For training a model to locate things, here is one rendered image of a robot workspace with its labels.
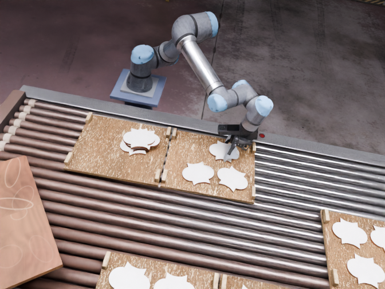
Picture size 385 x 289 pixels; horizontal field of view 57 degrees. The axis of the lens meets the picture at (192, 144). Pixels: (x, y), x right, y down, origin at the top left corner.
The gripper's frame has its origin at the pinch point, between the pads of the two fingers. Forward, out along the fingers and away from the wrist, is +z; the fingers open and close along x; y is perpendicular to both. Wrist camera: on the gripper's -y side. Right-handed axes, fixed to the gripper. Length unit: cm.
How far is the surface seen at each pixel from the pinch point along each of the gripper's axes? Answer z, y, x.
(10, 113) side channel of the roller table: 27, -99, 0
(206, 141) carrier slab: 3.1, -8.4, 5.4
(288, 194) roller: -4.6, 31.1, -16.1
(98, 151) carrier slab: 15, -55, -13
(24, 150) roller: 25, -85, -19
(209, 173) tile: 1.1, -5.4, -15.1
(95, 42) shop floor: 126, -108, 213
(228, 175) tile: -1.0, 2.6, -14.5
